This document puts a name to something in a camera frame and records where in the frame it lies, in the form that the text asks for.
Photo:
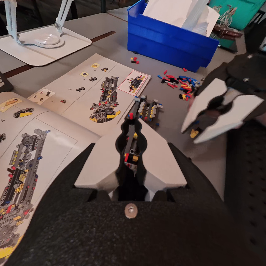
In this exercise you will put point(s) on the green felt bag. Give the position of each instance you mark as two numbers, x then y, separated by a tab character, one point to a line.
245	12

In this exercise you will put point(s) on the brown wooden case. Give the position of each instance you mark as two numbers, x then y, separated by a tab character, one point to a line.
226	33

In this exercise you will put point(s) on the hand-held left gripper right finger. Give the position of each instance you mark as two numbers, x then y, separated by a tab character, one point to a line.
166	166

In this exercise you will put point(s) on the black perforated chair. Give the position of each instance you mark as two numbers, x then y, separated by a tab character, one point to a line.
245	166

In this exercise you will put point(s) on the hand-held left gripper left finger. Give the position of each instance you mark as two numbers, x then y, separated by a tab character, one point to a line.
97	166

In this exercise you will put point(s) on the small yellow lego connector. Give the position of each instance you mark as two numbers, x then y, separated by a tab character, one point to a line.
194	133

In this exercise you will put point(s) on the pile of mixed lego pins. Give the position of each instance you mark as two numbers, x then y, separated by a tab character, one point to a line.
185	83

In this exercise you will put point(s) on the lego car chassis model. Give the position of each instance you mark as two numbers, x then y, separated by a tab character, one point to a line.
145	108

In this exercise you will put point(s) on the lego instruction booklet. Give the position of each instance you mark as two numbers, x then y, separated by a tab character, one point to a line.
72	93

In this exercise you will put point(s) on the white paper bags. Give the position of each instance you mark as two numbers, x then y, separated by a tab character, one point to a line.
180	14

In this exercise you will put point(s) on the small cluster of lego bushes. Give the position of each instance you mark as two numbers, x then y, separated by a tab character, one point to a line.
134	60

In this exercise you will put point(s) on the blue plastic bin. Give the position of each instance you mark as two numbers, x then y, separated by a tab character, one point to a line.
166	45

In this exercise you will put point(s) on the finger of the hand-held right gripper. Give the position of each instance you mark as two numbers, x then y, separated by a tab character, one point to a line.
203	95
234	116

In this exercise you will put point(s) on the teal flat board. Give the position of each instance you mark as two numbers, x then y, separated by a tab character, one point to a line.
226	42

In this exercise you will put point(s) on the white metal stand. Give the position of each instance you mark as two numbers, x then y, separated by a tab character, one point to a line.
47	45

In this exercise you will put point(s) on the miniature white bicycle model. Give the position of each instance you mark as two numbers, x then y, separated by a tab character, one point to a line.
226	14

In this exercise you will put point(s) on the black office chair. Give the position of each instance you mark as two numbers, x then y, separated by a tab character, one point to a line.
252	39

